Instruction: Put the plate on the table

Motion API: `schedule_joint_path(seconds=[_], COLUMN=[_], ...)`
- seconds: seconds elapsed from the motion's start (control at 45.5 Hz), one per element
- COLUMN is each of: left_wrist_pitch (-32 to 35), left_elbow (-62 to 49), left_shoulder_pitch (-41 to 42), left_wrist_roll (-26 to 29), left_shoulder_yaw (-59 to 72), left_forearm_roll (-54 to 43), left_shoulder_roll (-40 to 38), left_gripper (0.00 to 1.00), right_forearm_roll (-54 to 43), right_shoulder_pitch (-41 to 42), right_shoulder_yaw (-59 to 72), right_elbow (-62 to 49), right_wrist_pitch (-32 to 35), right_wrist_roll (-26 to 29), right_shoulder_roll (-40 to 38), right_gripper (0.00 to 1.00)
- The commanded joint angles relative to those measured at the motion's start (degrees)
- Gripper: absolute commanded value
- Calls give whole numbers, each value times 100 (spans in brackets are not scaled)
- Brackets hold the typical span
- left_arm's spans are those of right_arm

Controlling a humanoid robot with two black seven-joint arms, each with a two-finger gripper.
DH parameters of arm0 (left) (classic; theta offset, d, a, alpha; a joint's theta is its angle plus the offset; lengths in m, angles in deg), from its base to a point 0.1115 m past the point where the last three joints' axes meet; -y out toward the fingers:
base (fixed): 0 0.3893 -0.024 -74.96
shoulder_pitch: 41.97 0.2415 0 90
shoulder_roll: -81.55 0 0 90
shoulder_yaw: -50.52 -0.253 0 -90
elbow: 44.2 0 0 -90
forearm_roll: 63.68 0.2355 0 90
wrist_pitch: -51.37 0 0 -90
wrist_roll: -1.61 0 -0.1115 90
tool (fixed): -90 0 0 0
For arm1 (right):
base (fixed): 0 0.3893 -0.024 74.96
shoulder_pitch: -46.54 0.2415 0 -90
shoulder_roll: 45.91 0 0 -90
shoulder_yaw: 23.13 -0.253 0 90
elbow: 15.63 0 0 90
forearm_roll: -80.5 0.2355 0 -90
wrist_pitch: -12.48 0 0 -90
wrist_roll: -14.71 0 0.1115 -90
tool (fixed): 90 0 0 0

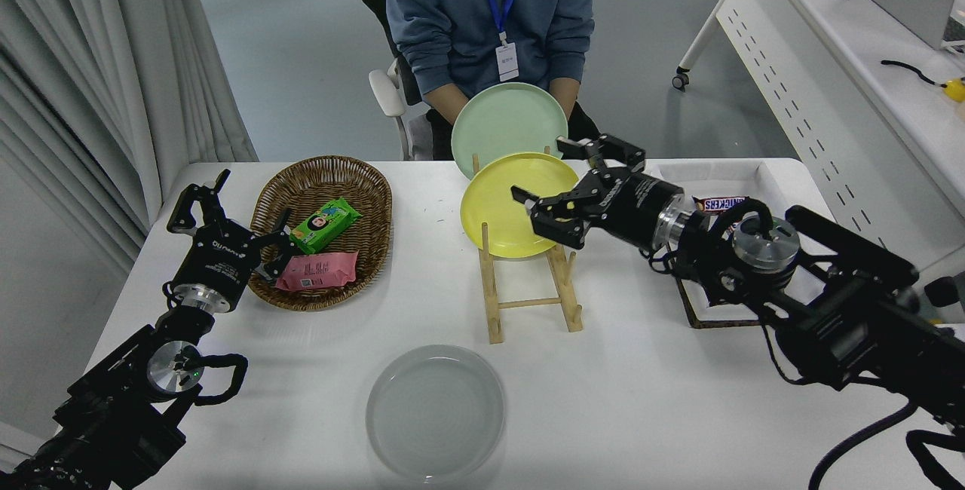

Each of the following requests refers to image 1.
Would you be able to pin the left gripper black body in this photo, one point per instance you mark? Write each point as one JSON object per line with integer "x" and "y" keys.
{"x": 219, "y": 264}

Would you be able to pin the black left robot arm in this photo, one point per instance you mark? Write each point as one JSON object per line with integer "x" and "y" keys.
{"x": 113, "y": 414}

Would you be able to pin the pale green plate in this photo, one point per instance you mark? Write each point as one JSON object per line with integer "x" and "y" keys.
{"x": 505, "y": 124}

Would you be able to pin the white desk on casters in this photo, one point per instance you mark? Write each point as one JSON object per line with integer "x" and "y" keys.
{"x": 829, "y": 38}

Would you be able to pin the person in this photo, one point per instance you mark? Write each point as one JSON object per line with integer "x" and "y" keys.
{"x": 452, "y": 7}

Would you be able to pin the pink snack packet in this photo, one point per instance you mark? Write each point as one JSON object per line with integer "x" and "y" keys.
{"x": 317, "y": 271}

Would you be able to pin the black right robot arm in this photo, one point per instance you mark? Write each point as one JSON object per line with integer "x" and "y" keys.
{"x": 852, "y": 324}

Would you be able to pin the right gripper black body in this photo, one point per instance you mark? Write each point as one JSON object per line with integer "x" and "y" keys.
{"x": 633, "y": 211}

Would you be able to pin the brown wicker basket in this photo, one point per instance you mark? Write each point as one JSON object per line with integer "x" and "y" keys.
{"x": 332, "y": 177}

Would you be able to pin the white office chair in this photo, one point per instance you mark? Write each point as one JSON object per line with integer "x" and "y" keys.
{"x": 386, "y": 94}

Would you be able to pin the yellow plate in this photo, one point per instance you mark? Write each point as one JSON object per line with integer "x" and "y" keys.
{"x": 494, "y": 203}

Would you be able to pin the white tray with cork base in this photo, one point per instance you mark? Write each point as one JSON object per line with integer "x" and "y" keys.
{"x": 724, "y": 177}

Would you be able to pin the grey curtain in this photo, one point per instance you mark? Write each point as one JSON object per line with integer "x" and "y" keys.
{"x": 75, "y": 60}

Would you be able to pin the wooden plate rack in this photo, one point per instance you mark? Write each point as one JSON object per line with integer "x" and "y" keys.
{"x": 494, "y": 309}

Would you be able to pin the person's left hand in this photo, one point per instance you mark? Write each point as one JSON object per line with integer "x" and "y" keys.
{"x": 567, "y": 90}

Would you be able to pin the small yellow object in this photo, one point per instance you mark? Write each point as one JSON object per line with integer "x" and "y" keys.
{"x": 954, "y": 90}

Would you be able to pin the brown Snickers bar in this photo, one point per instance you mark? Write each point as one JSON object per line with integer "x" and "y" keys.
{"x": 720, "y": 205}

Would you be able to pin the small black round object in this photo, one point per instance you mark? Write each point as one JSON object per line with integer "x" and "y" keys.
{"x": 941, "y": 292}

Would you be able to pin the grey plate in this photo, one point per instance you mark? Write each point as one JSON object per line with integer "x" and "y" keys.
{"x": 433, "y": 414}

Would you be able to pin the person's right hand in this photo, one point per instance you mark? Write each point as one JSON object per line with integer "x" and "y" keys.
{"x": 450, "y": 102}

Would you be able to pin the person's right forearm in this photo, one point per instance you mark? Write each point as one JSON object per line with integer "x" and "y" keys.
{"x": 418, "y": 68}

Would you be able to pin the green snack packet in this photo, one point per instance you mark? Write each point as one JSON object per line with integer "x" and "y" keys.
{"x": 324, "y": 225}

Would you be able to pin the person's left forearm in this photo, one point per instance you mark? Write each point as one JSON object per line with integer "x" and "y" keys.
{"x": 574, "y": 60}

